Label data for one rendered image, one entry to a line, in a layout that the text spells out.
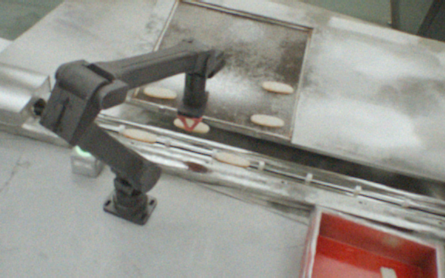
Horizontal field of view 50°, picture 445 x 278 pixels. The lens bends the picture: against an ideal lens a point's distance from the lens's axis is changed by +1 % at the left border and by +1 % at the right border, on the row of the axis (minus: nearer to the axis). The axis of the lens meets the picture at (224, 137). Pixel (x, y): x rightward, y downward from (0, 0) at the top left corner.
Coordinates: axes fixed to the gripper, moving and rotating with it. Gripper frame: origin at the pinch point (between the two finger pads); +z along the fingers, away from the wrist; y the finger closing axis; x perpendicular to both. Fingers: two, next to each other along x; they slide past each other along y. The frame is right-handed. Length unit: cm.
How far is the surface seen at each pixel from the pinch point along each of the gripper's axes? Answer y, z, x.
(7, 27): 134, 97, 149
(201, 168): -8.7, 7.6, -5.8
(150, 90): 12.9, 3.7, 16.2
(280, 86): 26.9, 2.0, -22.2
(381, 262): -21, 11, -58
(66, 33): 41, 13, 57
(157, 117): 10.5, 12.2, 13.0
